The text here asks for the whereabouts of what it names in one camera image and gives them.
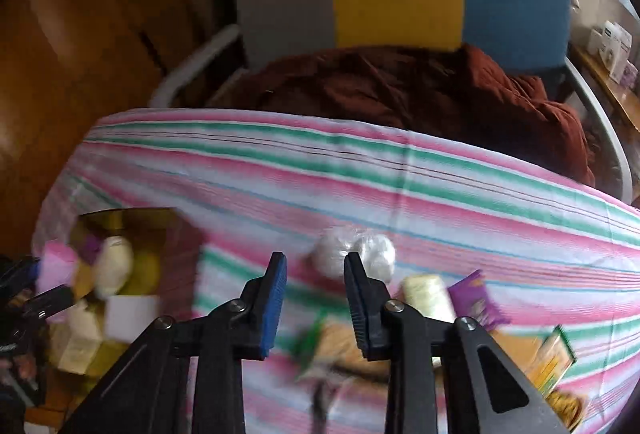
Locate dark red blanket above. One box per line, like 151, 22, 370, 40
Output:
211, 44, 596, 186

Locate striped pink green bedsheet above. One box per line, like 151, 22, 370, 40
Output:
32, 109, 639, 433

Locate yellow sponge block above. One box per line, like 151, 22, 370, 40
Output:
401, 275, 456, 324

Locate wooden side table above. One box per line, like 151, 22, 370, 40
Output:
568, 43, 640, 135

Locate gold maroon storage box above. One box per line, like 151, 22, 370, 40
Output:
48, 208, 204, 379

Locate white plastic ball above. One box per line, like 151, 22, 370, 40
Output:
310, 226, 396, 282

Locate purple snack packet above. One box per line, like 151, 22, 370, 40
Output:
448, 269, 510, 331

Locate green rice cracker packet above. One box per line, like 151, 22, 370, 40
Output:
524, 326, 577, 397

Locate pink item in box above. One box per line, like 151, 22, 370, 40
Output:
36, 241, 78, 293

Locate white box in storage box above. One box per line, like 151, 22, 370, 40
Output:
103, 295, 160, 344

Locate white boxes on table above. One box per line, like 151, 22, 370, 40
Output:
587, 20, 638, 88

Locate green white carton box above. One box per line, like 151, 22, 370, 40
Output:
293, 316, 390, 383

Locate yellow knitted sock bundle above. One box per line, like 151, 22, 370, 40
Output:
546, 390, 589, 433

